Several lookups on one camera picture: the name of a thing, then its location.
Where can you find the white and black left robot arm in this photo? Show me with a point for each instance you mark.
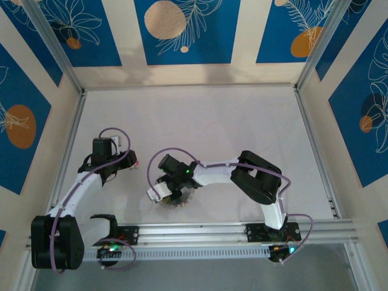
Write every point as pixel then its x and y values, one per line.
pixel 82 188

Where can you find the aluminium table edge rail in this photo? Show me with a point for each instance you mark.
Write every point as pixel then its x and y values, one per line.
pixel 65 136
pixel 316 151

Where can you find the aluminium frame post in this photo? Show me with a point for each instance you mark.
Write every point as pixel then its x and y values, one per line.
pixel 55 45
pixel 318 45

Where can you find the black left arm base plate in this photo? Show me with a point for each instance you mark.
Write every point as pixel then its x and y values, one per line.
pixel 130 235

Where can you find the aluminium mounting rail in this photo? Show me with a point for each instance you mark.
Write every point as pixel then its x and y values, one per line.
pixel 191 232

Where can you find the silver disc keyring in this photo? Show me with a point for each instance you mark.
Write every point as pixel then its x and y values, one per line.
pixel 182 202

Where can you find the key with red tag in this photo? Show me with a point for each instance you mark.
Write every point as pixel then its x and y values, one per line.
pixel 136 165

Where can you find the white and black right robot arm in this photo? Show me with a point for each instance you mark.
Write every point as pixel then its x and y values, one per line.
pixel 212 174

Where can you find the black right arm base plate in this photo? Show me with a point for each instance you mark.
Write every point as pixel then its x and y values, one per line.
pixel 257 233

